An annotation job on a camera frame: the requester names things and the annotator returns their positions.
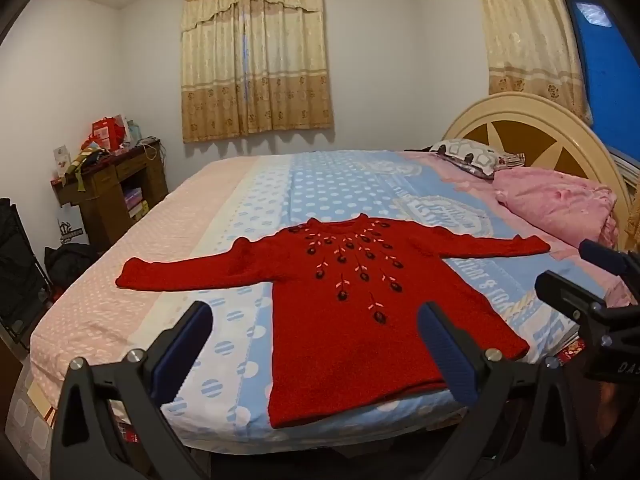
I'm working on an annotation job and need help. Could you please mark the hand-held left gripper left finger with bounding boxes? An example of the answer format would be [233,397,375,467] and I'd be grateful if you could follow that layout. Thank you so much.
[50,301,215,480]

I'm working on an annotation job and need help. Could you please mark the wide beige floral curtain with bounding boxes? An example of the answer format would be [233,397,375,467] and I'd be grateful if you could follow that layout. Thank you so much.
[180,0,335,144]

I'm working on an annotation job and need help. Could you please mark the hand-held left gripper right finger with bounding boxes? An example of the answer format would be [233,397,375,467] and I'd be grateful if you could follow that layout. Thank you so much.
[417,301,581,480]

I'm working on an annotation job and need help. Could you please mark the patterned white pillow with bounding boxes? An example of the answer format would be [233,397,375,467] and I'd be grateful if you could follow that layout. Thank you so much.
[429,139,527,180]

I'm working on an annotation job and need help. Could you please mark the brown wooden desk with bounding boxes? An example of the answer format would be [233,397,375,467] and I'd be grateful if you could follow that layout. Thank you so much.
[50,138,170,252]

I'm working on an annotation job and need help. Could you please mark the stacked books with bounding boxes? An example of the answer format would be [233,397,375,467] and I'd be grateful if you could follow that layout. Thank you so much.
[124,187,150,219]

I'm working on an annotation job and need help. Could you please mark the polka dot bed sheet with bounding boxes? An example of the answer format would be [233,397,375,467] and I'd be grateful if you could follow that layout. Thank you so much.
[30,149,626,456]

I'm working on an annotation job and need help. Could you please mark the blue window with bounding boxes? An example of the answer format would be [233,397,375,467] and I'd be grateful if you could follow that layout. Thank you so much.
[544,0,640,163]

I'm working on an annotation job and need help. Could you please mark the red gift box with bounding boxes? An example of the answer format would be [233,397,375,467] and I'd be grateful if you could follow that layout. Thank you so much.
[91,117,127,154]

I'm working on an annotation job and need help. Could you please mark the cream wooden headboard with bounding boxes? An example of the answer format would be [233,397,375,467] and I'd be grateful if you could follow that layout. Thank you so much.
[442,92,635,253]

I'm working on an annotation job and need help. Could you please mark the black bag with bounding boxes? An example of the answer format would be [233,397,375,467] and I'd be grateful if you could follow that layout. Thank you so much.
[44,242,99,287]

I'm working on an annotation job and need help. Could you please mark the white printed bag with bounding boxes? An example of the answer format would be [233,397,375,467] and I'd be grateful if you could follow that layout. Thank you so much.
[57,210,87,247]

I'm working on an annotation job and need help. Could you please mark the pink quilt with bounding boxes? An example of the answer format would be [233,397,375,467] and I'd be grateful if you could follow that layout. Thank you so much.
[492,169,622,252]

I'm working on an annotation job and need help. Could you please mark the black folding rack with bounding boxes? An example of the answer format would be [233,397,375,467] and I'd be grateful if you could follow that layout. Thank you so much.
[0,197,52,347]

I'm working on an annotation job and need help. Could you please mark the narrow beige floral curtain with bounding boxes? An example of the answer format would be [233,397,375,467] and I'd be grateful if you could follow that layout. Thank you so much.
[470,0,594,126]

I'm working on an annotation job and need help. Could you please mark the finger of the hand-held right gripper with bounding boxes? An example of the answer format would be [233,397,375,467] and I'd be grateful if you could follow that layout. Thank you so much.
[578,239,640,277]
[535,270,608,325]

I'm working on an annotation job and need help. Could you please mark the red embroidered knit sweater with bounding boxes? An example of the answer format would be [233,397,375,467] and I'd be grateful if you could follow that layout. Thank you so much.
[115,213,552,429]

